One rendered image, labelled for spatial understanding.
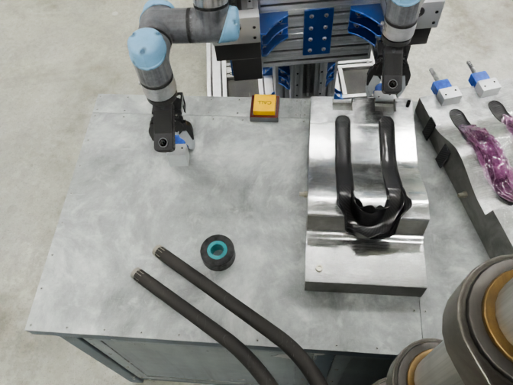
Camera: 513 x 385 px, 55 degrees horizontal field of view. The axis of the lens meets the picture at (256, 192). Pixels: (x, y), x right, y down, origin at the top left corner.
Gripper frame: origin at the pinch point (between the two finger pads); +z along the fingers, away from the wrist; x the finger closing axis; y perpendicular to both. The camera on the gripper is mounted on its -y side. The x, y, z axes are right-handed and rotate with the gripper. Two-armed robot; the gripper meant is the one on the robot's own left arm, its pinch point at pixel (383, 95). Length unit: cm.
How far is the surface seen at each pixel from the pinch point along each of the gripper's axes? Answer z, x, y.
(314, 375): -9, 19, -75
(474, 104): -0.9, -23.1, -3.3
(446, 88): -3.6, -15.6, -0.3
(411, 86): 85, -33, 81
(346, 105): -1.9, 10.2, -4.9
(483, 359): -69, 11, -84
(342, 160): -3.1, 12.1, -23.5
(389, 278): -1, 3, -53
